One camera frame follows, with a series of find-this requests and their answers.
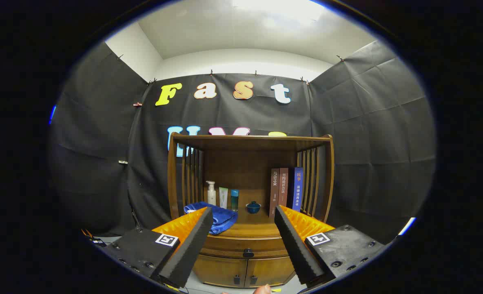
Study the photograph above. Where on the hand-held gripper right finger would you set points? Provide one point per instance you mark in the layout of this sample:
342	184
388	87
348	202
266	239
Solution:
296	249

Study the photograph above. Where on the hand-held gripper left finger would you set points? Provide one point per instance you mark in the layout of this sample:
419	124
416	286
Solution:
188	253

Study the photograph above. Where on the wooden drawer with black knob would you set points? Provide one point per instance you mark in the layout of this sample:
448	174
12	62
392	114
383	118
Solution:
233	245

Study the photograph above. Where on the wooden cabinet door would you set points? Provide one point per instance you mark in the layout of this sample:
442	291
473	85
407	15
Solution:
221	271
270	269

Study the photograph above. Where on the wooden countertop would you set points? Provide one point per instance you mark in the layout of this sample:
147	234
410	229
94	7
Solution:
253	224

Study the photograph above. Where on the wooden cabinet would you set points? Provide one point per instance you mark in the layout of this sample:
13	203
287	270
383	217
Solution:
241	163

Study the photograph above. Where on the blue folded towel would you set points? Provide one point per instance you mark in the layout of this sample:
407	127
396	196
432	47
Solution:
225	220

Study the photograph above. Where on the blue lidded teacup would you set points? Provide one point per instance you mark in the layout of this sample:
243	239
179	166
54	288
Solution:
253	208

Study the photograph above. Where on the white pump bottle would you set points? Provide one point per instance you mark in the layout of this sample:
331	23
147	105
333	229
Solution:
211	198

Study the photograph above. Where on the blue book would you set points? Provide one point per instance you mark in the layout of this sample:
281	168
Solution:
297	188

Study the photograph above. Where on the dark brown book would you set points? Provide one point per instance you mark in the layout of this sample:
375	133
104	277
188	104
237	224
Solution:
274	192

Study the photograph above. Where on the reddish brown book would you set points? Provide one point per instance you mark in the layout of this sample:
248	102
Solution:
283	188

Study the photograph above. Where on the green and white tube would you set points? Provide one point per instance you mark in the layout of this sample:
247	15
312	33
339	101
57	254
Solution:
223	198

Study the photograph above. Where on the teal bottle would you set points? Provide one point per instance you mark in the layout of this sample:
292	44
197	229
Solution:
234	200

